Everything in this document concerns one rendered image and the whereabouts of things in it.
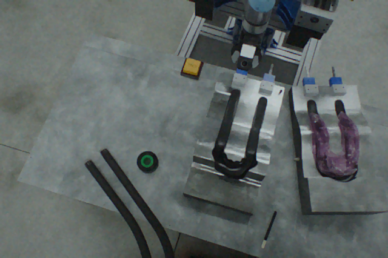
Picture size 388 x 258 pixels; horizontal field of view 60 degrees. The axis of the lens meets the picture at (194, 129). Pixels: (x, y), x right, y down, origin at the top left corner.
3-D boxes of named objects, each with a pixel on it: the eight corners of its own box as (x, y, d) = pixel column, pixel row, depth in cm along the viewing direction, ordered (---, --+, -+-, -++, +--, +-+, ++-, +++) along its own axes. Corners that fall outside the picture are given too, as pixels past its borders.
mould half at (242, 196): (219, 81, 142) (221, 65, 129) (279, 97, 139) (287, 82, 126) (183, 195, 126) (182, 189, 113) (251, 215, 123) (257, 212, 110)
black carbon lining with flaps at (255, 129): (230, 89, 133) (233, 78, 124) (270, 100, 131) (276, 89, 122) (206, 172, 121) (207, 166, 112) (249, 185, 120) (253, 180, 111)
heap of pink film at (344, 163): (304, 112, 130) (310, 104, 123) (350, 112, 130) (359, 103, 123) (312, 178, 122) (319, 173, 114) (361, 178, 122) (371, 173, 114)
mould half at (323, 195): (288, 91, 140) (295, 79, 130) (350, 91, 140) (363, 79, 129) (302, 215, 123) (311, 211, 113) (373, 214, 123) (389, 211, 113)
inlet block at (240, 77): (239, 59, 138) (240, 52, 133) (251, 62, 137) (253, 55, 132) (231, 86, 134) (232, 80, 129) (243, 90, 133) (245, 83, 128)
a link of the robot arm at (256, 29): (266, 29, 97) (239, 22, 97) (263, 39, 101) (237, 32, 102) (272, 8, 99) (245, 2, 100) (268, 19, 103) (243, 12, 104)
